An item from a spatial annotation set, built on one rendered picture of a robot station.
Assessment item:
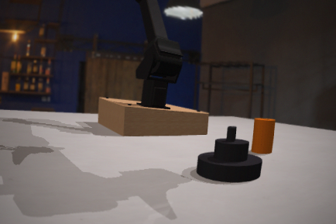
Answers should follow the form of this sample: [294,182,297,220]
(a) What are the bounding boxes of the orange knob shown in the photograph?
[251,118,275,154]

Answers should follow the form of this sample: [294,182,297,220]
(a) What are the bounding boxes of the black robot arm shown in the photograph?
[135,0,183,109]

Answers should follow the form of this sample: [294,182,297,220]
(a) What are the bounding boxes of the black stepped pedestal with shaft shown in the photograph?
[197,126,262,183]

